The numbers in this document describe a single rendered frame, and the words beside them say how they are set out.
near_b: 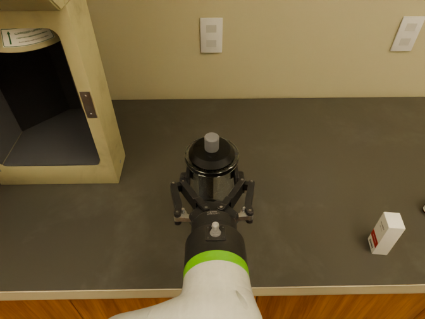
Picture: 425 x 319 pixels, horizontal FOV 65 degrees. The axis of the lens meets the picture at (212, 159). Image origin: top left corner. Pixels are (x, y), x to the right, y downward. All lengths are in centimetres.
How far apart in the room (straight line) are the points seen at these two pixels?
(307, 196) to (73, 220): 60
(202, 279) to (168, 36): 86
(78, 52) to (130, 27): 45
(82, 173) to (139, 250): 27
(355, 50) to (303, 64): 17
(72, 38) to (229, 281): 52
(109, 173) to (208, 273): 55
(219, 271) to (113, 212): 50
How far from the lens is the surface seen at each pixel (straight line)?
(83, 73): 75
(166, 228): 84
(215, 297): 41
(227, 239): 48
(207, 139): 63
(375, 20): 124
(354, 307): 102
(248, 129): 109
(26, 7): 68
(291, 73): 124
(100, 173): 93
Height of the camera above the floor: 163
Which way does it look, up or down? 45 degrees down
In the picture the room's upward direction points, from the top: straight up
